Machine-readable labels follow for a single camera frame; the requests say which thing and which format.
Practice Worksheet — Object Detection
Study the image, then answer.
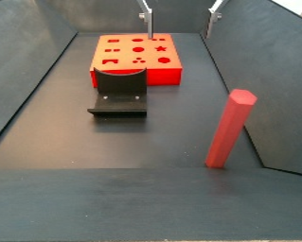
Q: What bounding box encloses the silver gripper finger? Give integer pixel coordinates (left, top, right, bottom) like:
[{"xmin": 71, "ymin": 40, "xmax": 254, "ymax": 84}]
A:
[
  {"xmin": 205, "ymin": 0, "xmax": 224, "ymax": 39},
  {"xmin": 137, "ymin": 0, "xmax": 153, "ymax": 39}
]

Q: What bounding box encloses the black curved holder stand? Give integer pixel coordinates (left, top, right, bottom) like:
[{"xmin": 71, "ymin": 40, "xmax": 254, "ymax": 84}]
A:
[{"xmin": 87, "ymin": 69, "xmax": 147, "ymax": 116}]

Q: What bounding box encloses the red shape-sorting board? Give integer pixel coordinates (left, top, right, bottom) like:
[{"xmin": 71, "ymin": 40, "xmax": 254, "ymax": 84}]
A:
[{"xmin": 90, "ymin": 34, "xmax": 182, "ymax": 88}]

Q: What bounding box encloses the red hexagonal peg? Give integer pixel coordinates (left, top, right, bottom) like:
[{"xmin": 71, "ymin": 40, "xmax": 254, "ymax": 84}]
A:
[{"xmin": 205, "ymin": 89, "xmax": 257, "ymax": 168}]

